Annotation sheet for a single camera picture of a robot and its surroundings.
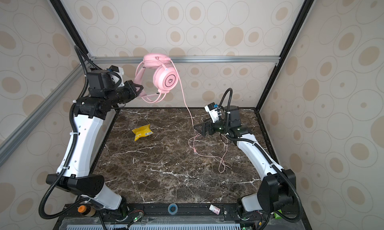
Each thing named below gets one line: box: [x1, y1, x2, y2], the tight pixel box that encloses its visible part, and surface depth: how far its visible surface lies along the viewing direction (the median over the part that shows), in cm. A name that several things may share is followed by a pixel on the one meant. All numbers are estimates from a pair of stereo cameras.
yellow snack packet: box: [131, 124, 154, 141], surface depth 102 cm
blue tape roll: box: [167, 203, 178, 215], surface depth 76 cm
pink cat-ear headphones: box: [134, 53, 179, 104], surface depth 55 cm
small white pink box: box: [208, 204, 221, 216], surface depth 75 cm
